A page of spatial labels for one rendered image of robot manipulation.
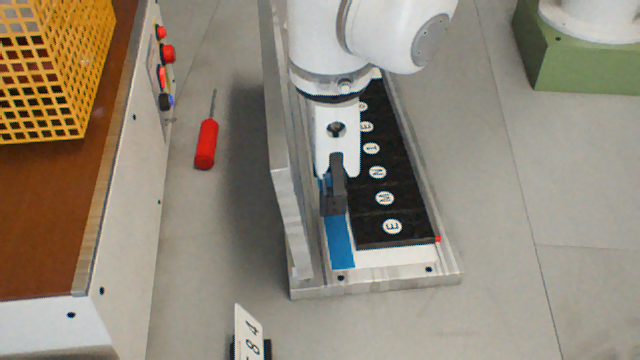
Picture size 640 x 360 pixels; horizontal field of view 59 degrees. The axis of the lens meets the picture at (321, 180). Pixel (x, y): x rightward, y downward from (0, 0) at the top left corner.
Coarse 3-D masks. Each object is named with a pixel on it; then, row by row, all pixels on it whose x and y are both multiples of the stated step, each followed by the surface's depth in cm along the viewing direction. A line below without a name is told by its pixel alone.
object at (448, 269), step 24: (408, 120) 87; (312, 168) 80; (312, 192) 76; (432, 192) 76; (312, 216) 73; (288, 240) 71; (312, 240) 71; (288, 264) 68; (432, 264) 68; (456, 264) 68; (312, 288) 66; (336, 288) 66; (360, 288) 67; (384, 288) 67; (408, 288) 68
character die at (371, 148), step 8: (376, 136) 83; (384, 136) 83; (392, 136) 83; (400, 136) 83; (360, 144) 82; (368, 144) 82; (376, 144) 82; (384, 144) 82; (392, 144) 83; (400, 144) 82; (360, 152) 81; (368, 152) 81; (376, 152) 81; (384, 152) 81; (392, 152) 81; (400, 152) 81; (360, 160) 79
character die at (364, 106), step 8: (368, 96) 90; (376, 96) 90; (384, 96) 90; (360, 104) 89; (368, 104) 89; (376, 104) 89; (384, 104) 89; (360, 112) 87; (368, 112) 88; (376, 112) 87; (384, 112) 88; (392, 112) 87
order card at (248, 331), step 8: (240, 312) 59; (240, 320) 59; (248, 320) 60; (256, 320) 62; (240, 328) 58; (248, 328) 60; (256, 328) 61; (240, 336) 57; (248, 336) 59; (256, 336) 61; (240, 344) 57; (248, 344) 58; (256, 344) 60; (240, 352) 56; (248, 352) 58; (256, 352) 59
